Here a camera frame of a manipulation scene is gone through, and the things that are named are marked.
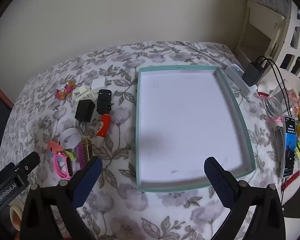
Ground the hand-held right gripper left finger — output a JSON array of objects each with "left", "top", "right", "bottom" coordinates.
[{"left": 20, "top": 156, "right": 103, "bottom": 240}]

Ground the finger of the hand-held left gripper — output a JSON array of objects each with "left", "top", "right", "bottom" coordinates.
[{"left": 14, "top": 151, "right": 41, "bottom": 180}]

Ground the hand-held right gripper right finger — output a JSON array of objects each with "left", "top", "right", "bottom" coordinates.
[{"left": 204, "top": 157, "right": 286, "bottom": 240}]

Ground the salmon and blue toy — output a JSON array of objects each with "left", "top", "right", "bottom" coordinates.
[{"left": 46, "top": 141, "right": 65, "bottom": 159}]

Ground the gold patterned box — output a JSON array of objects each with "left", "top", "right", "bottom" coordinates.
[{"left": 80, "top": 137, "right": 93, "bottom": 162}]

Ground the pink wristband watch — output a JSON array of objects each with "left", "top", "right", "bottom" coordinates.
[{"left": 53, "top": 152, "right": 74, "bottom": 180}]

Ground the teal-rimmed white tray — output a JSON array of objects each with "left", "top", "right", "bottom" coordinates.
[{"left": 136, "top": 66, "right": 256, "bottom": 193}]

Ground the black wall charger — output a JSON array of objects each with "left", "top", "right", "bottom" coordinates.
[{"left": 74, "top": 99, "right": 96, "bottom": 127}]

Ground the black toy car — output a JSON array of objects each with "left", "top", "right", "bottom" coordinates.
[{"left": 96, "top": 89, "right": 113, "bottom": 115}]

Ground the pink toy dog figure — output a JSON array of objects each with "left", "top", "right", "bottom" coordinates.
[{"left": 55, "top": 80, "right": 76, "bottom": 100}]

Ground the cream plug adapter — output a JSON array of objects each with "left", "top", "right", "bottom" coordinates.
[{"left": 75, "top": 85, "right": 95, "bottom": 102}]

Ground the white cube charger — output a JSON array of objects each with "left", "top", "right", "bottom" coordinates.
[{"left": 91, "top": 78, "right": 113, "bottom": 92}]

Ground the tape roll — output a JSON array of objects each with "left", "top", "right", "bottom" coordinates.
[{"left": 9, "top": 204, "right": 24, "bottom": 230}]

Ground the smartphone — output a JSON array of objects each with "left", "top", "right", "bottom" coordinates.
[{"left": 281, "top": 116, "right": 297, "bottom": 178}]

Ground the clear glass cup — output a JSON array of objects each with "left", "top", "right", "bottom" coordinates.
[{"left": 264, "top": 79, "right": 300, "bottom": 118}]

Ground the white power strip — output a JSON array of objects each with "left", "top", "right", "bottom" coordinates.
[{"left": 225, "top": 64, "right": 257, "bottom": 93}]

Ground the white lattice basket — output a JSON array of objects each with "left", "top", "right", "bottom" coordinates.
[{"left": 272, "top": 2, "right": 300, "bottom": 90}]

